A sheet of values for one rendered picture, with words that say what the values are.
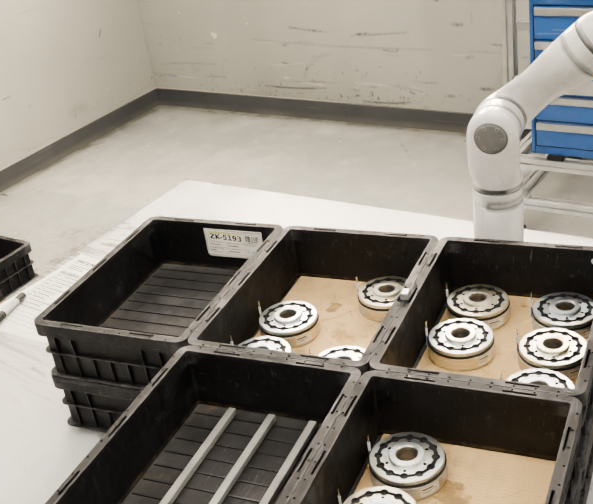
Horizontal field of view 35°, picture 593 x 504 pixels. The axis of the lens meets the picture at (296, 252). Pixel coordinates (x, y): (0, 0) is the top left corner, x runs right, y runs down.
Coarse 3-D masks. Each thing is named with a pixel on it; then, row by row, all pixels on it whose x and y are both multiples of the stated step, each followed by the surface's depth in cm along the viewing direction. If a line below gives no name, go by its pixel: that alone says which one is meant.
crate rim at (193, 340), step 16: (416, 240) 164; (432, 240) 162; (416, 272) 154; (240, 288) 158; (224, 304) 153; (400, 304) 146; (208, 320) 150; (384, 320) 142; (192, 336) 146; (256, 352) 140; (272, 352) 139; (288, 352) 138; (368, 352) 136; (368, 368) 134
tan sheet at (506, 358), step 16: (512, 304) 160; (528, 304) 159; (512, 320) 155; (528, 320) 155; (496, 336) 152; (512, 336) 151; (496, 352) 148; (512, 352) 148; (416, 368) 147; (432, 368) 147; (480, 368) 145; (496, 368) 144; (512, 368) 144
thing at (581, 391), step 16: (448, 240) 162; (464, 240) 161; (480, 240) 160; (496, 240) 159; (432, 256) 158; (416, 288) 149; (400, 320) 142; (384, 336) 139; (592, 336) 131; (384, 352) 135; (592, 352) 128; (384, 368) 132; (400, 368) 131; (592, 368) 126; (496, 384) 125; (512, 384) 124; (528, 384) 124; (576, 384) 123
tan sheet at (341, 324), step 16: (304, 288) 174; (320, 288) 173; (336, 288) 172; (352, 288) 172; (320, 304) 168; (336, 304) 167; (352, 304) 167; (320, 320) 164; (336, 320) 163; (352, 320) 162; (368, 320) 161; (256, 336) 162; (320, 336) 159; (336, 336) 158; (352, 336) 158; (368, 336) 157; (304, 352) 156; (320, 352) 155
